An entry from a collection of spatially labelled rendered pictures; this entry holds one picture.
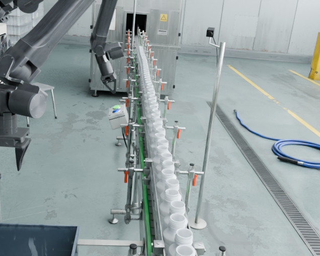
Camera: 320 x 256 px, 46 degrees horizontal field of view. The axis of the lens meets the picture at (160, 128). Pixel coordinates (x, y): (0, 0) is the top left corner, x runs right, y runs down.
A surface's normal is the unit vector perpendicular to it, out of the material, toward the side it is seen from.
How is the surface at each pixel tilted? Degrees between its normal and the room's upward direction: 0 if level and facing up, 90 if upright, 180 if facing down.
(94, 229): 0
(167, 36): 90
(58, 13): 54
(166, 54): 90
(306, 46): 90
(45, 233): 90
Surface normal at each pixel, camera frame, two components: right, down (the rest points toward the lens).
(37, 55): 0.75, 0.53
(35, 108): 0.92, 0.21
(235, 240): 0.09, -0.94
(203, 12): 0.07, 0.34
